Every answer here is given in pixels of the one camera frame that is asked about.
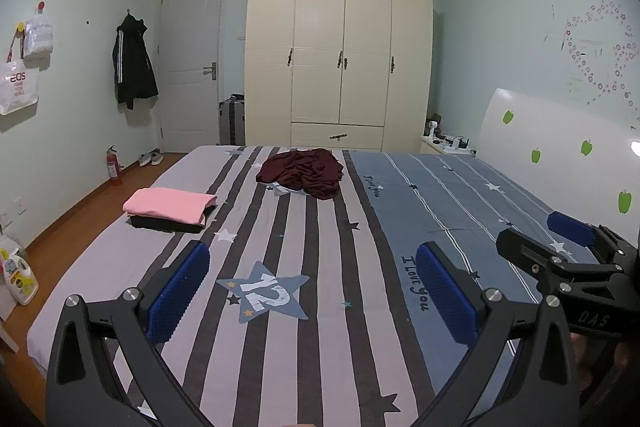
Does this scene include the white wall socket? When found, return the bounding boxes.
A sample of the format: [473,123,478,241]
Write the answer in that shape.
[2,196,28,228]

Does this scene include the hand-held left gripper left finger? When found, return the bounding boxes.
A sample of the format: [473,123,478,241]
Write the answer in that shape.
[45,239,211,427]

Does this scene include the white door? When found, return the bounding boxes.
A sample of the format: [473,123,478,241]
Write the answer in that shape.
[159,0,228,154]

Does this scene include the cream wardrobe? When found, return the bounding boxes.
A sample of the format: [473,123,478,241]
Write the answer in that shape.
[243,0,434,152]

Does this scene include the white furniture piece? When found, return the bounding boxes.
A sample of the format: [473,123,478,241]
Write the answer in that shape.
[0,292,21,354]

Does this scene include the black white electronic device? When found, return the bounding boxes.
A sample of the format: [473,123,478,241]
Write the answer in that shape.
[435,133,476,151]

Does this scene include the white tote bag red print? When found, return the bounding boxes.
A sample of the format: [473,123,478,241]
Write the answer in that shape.
[0,27,40,116]

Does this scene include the maroon t-shirt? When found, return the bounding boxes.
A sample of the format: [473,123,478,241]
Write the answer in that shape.
[255,148,346,200]

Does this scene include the bed with striped sheet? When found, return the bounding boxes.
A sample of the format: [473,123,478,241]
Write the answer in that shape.
[27,144,608,427]

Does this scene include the white plastic bag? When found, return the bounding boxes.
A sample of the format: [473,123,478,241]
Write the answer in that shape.
[22,4,55,60]

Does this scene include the white headboard with apple stickers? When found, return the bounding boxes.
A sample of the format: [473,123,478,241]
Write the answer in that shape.
[472,88,640,253]

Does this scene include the black folded garment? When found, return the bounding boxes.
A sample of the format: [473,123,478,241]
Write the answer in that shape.
[127,204,219,235]

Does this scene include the red fire extinguisher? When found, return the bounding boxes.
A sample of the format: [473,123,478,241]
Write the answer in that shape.
[105,145,125,186]

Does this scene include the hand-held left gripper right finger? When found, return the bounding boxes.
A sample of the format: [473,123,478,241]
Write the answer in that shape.
[415,241,581,427]

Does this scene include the black jacket with white stripes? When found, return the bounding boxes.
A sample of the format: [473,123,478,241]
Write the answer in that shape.
[112,11,160,110]

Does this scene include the white nightstand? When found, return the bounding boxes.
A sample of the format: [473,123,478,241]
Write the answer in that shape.
[420,134,478,155]

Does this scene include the person's right hand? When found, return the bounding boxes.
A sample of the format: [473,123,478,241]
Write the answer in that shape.
[572,334,640,389]

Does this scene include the grey upright suitcase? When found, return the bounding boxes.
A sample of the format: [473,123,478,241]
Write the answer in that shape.
[218,94,247,146]

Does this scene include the white detergent bottle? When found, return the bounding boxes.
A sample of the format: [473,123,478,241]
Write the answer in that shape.
[2,247,40,306]

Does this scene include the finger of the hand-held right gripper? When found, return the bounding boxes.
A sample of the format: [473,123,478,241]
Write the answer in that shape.
[496,227,571,289]
[546,210,640,260]

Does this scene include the pink folded garment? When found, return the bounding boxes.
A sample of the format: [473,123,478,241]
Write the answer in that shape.
[123,188,219,228]

